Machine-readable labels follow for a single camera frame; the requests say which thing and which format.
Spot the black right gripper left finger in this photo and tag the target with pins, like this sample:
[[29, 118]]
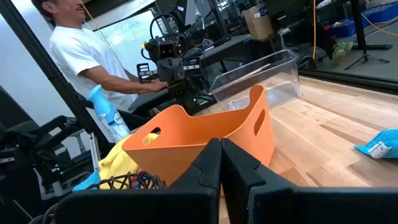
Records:
[[186, 205]]

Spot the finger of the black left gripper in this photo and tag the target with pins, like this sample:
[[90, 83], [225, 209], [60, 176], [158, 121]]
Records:
[[143, 73], [194, 67]]

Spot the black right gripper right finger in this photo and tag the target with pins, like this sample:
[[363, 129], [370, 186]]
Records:
[[280, 205]]

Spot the yellow microfiber towel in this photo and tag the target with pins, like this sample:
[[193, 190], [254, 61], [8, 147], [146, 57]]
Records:
[[118, 161]]

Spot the blue microfiber towel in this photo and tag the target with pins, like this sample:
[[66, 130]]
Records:
[[90, 182], [388, 140]]

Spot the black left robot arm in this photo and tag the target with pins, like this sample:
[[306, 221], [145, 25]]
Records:
[[186, 93]]

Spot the light blue spray bottle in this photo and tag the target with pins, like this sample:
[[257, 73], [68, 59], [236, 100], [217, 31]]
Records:
[[105, 112]]

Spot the person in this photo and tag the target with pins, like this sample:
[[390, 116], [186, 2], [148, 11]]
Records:
[[81, 53]]

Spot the orange plastic basket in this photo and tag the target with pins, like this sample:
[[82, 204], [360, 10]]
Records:
[[192, 137]]

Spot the brown cardboard box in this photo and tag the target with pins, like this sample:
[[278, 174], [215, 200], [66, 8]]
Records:
[[258, 25]]

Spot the clear plastic bin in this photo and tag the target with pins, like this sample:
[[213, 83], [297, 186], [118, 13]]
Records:
[[280, 77]]

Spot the yellow green object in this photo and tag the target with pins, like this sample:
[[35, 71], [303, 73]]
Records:
[[342, 48]]

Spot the black tripod stand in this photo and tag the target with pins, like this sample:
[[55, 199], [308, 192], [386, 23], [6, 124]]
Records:
[[359, 25]]

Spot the blue storage bin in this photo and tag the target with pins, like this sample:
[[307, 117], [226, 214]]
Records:
[[382, 14]]

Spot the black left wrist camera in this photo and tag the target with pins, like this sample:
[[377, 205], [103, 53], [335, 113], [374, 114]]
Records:
[[166, 49]]

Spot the black frame post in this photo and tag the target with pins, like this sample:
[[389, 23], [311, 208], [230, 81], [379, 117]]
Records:
[[46, 65]]

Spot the black machine frame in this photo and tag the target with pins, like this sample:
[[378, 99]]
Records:
[[31, 146]]

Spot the black table edge rail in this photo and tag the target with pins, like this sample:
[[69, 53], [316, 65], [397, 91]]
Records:
[[357, 81]]

